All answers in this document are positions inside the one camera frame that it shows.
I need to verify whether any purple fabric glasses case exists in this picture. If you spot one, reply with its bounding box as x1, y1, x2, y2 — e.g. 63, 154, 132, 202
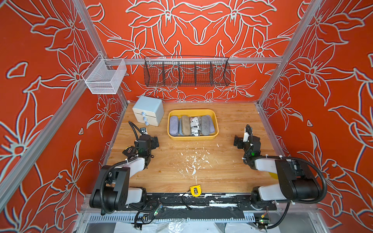
169, 116, 179, 136

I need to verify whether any lilac fabric glasses case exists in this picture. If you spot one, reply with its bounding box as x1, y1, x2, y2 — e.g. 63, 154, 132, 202
208, 116, 215, 135

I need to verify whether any dark grey glasses case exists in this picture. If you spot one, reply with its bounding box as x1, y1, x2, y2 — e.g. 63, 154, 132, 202
201, 115, 210, 136

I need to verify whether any newspaper print glasses case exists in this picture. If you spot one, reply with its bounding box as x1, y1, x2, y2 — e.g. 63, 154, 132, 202
189, 116, 201, 136

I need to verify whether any yellow plastic storage tray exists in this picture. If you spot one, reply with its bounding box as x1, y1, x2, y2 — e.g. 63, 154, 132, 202
167, 109, 219, 141

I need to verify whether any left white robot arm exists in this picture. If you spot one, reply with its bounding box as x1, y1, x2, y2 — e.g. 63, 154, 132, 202
89, 121, 160, 215

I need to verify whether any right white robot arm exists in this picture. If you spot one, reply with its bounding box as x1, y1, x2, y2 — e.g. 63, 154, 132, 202
234, 124, 327, 209

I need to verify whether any yellow tape measure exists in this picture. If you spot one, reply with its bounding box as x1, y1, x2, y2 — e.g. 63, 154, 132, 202
190, 185, 202, 197
122, 146, 136, 159

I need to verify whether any grey mini drawer box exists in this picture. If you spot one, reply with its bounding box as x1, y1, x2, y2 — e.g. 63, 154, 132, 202
132, 96, 164, 126

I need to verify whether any yellow tape roll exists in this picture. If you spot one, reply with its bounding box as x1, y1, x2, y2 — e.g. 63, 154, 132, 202
269, 172, 278, 180

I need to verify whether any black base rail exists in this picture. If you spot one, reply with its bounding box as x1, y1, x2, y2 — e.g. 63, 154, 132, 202
121, 192, 277, 212

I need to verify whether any grey cable duct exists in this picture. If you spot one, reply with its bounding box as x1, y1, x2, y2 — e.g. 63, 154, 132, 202
87, 212, 255, 223

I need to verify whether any black wire wall basket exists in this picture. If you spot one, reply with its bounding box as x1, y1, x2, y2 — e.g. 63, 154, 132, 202
144, 55, 231, 87

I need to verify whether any white mesh wall basket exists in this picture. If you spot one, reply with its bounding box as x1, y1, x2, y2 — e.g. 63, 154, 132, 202
82, 54, 127, 95

